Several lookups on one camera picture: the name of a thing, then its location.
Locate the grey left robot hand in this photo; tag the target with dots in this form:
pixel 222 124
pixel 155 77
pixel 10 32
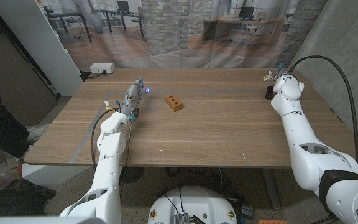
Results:
pixel 131 99

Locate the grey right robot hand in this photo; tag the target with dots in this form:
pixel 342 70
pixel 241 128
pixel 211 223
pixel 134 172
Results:
pixel 283 74

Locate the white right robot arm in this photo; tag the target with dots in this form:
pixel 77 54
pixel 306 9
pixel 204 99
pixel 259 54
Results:
pixel 303 146

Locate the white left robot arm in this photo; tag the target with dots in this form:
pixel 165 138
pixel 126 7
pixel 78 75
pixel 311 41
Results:
pixel 107 161

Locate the orange wooden block with holes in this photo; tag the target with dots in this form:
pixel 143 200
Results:
pixel 174 103

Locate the white power strip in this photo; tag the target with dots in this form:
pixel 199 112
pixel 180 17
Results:
pixel 102 68

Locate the round black floor fan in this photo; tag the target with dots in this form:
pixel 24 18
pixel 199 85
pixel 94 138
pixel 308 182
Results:
pixel 134 174

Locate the printed office backdrop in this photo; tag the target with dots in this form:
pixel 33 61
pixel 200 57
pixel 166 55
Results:
pixel 172 31

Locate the white sneaker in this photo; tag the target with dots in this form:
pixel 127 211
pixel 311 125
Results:
pixel 37 132

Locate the white board panel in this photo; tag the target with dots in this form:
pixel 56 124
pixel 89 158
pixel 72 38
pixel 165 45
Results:
pixel 39 40

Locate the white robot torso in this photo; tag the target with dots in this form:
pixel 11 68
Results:
pixel 194 205

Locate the orange object on floor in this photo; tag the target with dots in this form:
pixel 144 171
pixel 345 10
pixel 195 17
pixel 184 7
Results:
pixel 272 221

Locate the black bag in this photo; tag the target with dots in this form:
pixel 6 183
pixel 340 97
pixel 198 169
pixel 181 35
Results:
pixel 11 199

